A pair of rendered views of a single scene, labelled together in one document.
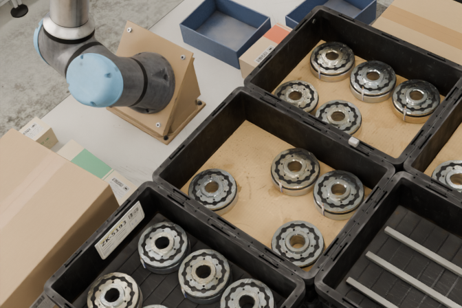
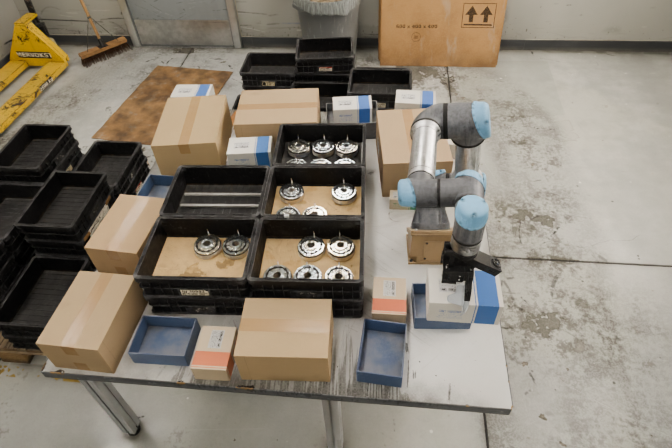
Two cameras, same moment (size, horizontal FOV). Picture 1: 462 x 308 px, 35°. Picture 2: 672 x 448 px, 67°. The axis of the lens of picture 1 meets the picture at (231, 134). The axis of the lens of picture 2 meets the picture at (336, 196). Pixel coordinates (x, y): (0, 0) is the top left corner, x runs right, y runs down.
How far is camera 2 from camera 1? 2.21 m
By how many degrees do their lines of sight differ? 77
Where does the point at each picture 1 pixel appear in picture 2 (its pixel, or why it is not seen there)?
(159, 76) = (419, 218)
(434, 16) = (294, 336)
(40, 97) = (623, 366)
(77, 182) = (397, 158)
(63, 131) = not seen: hidden behind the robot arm
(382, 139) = (284, 255)
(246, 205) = (327, 199)
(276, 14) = (427, 347)
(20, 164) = not seen: hidden behind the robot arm
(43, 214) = (396, 144)
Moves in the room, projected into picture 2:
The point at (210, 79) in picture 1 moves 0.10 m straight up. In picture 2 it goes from (421, 279) to (423, 263)
